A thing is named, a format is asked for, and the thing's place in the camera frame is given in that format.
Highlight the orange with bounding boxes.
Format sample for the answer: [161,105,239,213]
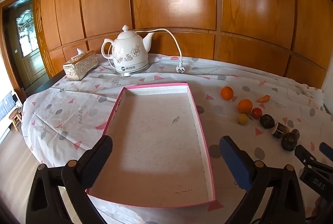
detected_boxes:
[238,99,253,114]
[221,86,234,101]

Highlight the pink shallow cardboard box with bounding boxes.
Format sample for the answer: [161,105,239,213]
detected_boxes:
[86,83,217,209]

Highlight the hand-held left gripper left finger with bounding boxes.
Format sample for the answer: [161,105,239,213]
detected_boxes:
[26,135,113,224]

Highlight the small dark cup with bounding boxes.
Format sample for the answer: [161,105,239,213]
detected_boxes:
[272,122,290,139]

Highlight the small wooden stool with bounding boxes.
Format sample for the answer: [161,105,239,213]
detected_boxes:
[9,108,22,132]

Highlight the white floral electric kettle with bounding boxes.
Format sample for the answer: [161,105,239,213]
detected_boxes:
[101,25,154,77]

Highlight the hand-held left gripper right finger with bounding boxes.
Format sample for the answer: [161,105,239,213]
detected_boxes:
[219,136,306,224]

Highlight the silver embossed tissue box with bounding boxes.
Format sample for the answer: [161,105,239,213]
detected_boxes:
[62,50,99,81]

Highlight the white power cord with plug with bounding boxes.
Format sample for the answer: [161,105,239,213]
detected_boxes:
[135,28,186,74]

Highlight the white patterned tablecloth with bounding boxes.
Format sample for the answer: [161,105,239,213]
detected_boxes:
[21,54,333,224]

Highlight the wooden door with glass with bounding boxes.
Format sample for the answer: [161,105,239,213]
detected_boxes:
[2,0,48,92]

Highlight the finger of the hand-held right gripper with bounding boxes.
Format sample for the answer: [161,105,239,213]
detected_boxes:
[319,142,333,159]
[295,144,317,168]

